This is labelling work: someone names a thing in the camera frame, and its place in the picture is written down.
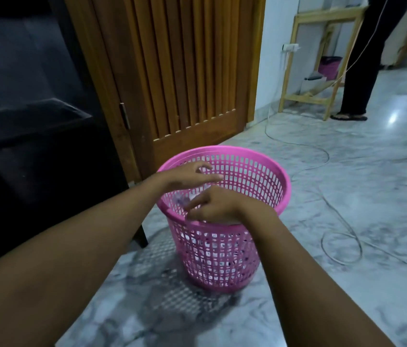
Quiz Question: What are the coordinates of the person's right hand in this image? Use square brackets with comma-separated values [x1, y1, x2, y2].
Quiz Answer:
[183, 186, 258, 225]

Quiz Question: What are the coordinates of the person's left hand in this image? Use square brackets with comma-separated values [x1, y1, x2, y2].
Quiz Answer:
[160, 161, 225, 194]

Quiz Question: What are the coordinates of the pile of paper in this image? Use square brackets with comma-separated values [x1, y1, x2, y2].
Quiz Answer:
[172, 184, 242, 228]

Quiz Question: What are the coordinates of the dark wooden cabinet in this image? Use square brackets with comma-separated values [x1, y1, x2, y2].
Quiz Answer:
[0, 0, 149, 275]

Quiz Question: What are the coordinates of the person's left forearm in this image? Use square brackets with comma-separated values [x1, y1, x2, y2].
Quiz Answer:
[0, 173, 170, 347]

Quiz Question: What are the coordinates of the person's right forearm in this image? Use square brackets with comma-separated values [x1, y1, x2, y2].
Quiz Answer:
[241, 205, 396, 347]

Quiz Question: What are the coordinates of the pink plastic waste basket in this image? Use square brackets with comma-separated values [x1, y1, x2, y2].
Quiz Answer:
[156, 145, 293, 293]

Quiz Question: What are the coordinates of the metal room door hinge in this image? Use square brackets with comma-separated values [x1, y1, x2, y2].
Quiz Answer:
[119, 103, 131, 131]

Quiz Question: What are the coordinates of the brown wooden room door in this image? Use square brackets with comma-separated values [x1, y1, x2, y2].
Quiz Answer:
[62, 0, 268, 183]

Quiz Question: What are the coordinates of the small purple bucket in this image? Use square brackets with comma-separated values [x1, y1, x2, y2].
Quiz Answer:
[318, 55, 343, 80]

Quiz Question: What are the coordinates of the grey floor cable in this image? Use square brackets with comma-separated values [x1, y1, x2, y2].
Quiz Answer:
[264, 50, 407, 282]

